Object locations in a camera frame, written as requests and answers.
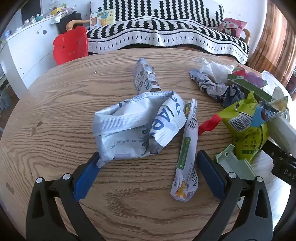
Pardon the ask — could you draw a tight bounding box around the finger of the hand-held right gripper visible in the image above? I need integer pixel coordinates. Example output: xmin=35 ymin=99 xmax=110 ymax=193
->
xmin=263 ymin=138 xmax=296 ymax=163

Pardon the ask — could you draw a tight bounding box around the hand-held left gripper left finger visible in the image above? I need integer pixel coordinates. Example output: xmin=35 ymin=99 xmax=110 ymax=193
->
xmin=26 ymin=151 xmax=104 ymax=241

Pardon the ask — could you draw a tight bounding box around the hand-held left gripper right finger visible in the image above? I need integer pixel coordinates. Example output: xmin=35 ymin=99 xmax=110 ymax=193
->
xmin=196 ymin=150 xmax=273 ymax=241

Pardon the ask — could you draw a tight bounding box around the green snack bag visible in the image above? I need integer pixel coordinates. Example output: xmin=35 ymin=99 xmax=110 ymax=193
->
xmin=216 ymin=91 xmax=271 ymax=161

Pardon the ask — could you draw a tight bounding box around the long white green wrapper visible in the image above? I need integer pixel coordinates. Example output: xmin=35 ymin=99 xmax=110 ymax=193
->
xmin=171 ymin=98 xmax=199 ymax=202

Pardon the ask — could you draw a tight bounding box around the blue foil wrapper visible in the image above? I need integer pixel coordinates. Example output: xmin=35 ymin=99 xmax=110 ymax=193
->
xmin=250 ymin=96 xmax=289 ymax=128

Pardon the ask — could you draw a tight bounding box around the red wrapper strip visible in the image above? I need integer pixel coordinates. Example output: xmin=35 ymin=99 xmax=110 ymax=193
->
xmin=198 ymin=115 xmax=222 ymax=135

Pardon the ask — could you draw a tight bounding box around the large white blue bag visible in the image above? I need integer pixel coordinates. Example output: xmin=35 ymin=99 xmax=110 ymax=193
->
xmin=92 ymin=90 xmax=187 ymax=168

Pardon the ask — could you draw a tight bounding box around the green carton box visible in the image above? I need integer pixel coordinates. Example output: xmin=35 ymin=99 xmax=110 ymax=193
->
xmin=227 ymin=74 xmax=275 ymax=102

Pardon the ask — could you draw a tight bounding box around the clear plastic bag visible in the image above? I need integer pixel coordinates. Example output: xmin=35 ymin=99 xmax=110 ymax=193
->
xmin=261 ymin=70 xmax=290 ymax=102

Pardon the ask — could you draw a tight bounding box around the white purple wrapper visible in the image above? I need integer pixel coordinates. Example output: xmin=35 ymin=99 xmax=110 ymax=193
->
xmin=189 ymin=69 xmax=245 ymax=107

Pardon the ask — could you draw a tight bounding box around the small printed wrapper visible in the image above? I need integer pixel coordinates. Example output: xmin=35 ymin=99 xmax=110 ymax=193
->
xmin=132 ymin=58 xmax=162 ymax=95

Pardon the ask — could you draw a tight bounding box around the brown curtain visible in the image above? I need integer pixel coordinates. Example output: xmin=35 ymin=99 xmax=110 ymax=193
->
xmin=248 ymin=5 xmax=296 ymax=75

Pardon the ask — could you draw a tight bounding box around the red plastic chair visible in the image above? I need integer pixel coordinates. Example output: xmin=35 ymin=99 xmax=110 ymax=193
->
xmin=53 ymin=26 xmax=89 ymax=66

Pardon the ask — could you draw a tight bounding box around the pink cartoon cushion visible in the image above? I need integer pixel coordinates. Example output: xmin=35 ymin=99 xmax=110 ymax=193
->
xmin=217 ymin=18 xmax=248 ymax=39

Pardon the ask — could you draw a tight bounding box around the white cabinet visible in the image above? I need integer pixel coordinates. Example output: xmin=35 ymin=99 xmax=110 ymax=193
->
xmin=0 ymin=16 xmax=60 ymax=93

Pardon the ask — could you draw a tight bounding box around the black white patterned blanket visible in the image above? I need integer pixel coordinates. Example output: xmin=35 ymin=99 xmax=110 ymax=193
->
xmin=87 ymin=0 xmax=250 ymax=65

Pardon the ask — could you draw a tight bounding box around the wooden sofa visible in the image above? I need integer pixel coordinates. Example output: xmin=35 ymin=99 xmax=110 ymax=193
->
xmin=66 ymin=0 xmax=252 ymax=65

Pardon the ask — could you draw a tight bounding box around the colourful picture book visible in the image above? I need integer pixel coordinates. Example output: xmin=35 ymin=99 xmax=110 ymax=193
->
xmin=89 ymin=9 xmax=116 ymax=29

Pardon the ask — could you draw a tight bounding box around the black box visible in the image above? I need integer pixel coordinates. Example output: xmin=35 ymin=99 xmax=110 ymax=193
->
xmin=57 ymin=12 xmax=82 ymax=34

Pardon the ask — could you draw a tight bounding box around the row of small jars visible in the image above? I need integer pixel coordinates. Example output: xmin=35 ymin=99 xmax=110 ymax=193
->
xmin=23 ymin=13 xmax=45 ymax=26

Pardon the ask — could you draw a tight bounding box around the pile of paper clutter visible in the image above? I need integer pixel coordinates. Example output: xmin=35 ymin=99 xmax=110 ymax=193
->
xmin=47 ymin=3 xmax=74 ymax=24

